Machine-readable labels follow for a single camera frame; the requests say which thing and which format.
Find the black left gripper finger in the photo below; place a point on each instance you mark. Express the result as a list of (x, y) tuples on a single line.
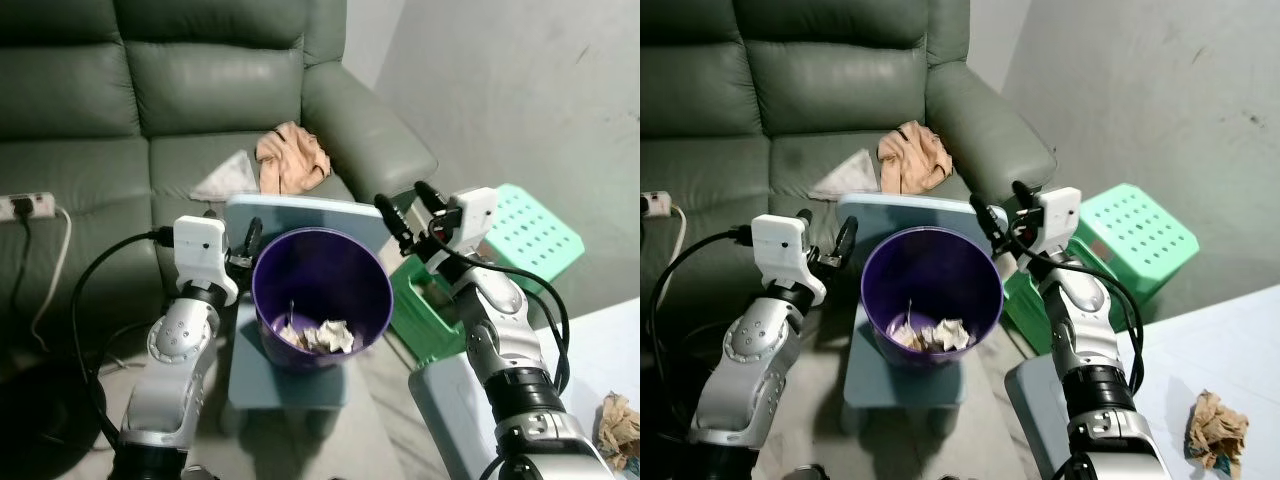
[(253, 238), (848, 238)]

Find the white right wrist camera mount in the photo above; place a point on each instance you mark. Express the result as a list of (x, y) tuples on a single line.
[(1060, 215), (472, 215)]

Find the white grey folded cloth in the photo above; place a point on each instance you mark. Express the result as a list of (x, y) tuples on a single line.
[(228, 182), (850, 180)]

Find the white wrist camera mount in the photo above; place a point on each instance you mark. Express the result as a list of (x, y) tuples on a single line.
[(1060, 215), (472, 215), (200, 250), (780, 250)]

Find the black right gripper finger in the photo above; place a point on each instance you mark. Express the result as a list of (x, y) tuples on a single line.
[(430, 198), (988, 222), (1026, 197), (394, 222)]

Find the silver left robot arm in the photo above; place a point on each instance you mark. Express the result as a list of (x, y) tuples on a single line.
[(175, 350), (745, 350)]

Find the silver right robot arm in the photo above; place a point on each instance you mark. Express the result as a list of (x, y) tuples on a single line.
[(1090, 340), (505, 330)]

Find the black round floor base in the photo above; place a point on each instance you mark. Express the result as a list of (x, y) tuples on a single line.
[(45, 435)]

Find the white crumpled paper trash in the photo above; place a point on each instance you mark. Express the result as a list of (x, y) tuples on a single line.
[(325, 336), (938, 334)]

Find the white power strip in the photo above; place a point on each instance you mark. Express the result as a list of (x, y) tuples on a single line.
[(28, 205), (655, 203)]

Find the purple plastic rubbish bin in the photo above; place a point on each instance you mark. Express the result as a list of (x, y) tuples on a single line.
[(300, 270), (915, 270)]

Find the green perforated plastic stool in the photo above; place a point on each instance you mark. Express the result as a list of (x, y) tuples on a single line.
[(530, 235), (1140, 235)]

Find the brown crumpled paper trash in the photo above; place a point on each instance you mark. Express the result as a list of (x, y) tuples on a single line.
[(622, 430), (1218, 432)]

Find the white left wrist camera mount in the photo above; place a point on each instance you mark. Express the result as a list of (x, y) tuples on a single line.
[(200, 250), (780, 250)]

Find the light blue plastic stool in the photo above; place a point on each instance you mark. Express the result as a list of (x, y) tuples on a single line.
[(900, 210), (300, 212)]

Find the green leather sofa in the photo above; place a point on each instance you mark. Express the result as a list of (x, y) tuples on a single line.
[(820, 90), (190, 90)]

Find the peach crumpled cloth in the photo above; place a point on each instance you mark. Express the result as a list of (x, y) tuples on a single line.
[(292, 160), (915, 158)]

